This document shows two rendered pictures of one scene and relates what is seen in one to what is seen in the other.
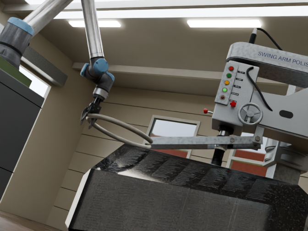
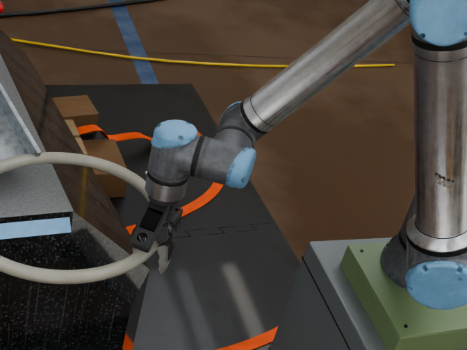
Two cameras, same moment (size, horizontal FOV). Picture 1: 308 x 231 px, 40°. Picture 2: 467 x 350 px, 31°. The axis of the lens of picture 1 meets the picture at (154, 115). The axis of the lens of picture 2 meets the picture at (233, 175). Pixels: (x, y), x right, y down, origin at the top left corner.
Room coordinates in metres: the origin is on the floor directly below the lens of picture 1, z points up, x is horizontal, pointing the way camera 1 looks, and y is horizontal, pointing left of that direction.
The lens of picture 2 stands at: (3.82, 1.19, 2.20)
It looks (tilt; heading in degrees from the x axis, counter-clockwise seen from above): 35 degrees down; 208
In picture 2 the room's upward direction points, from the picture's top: 15 degrees clockwise
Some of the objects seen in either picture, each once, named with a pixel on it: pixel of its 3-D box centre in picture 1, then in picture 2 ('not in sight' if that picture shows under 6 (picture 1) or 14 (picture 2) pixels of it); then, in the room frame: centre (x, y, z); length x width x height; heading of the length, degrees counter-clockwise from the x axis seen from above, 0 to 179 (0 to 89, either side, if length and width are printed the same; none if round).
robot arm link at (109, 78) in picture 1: (105, 82); (173, 151); (2.60, 0.37, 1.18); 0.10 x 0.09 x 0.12; 116
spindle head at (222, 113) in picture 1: (246, 103); not in sight; (2.54, -0.54, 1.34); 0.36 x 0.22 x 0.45; 77
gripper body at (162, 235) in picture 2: (95, 105); (162, 212); (2.60, 0.37, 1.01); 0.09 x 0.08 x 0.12; 17
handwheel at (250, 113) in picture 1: (249, 116); not in sight; (2.41, -0.55, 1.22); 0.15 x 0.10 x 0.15; 77
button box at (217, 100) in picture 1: (226, 83); not in sight; (2.46, -0.37, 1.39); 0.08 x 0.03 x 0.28; 77
